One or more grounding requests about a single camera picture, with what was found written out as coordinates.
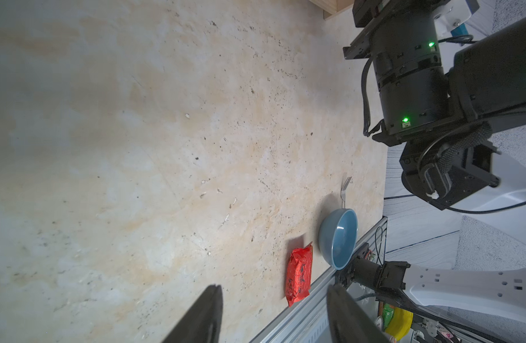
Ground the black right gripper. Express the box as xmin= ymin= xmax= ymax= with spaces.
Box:
xmin=343 ymin=1 xmax=454 ymax=147

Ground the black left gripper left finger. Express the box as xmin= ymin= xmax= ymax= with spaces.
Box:
xmin=162 ymin=284 xmax=224 ymax=343

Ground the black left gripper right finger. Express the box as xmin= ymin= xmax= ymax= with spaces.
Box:
xmin=326 ymin=284 xmax=389 ymax=343

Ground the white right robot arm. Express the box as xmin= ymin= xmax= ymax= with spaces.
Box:
xmin=343 ymin=1 xmax=526 ymax=244

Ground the light wooden two-tier shelf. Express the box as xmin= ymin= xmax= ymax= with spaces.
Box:
xmin=309 ymin=0 xmax=355 ymax=20

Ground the blue round plate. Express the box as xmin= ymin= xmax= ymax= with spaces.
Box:
xmin=318 ymin=209 xmax=359 ymax=270

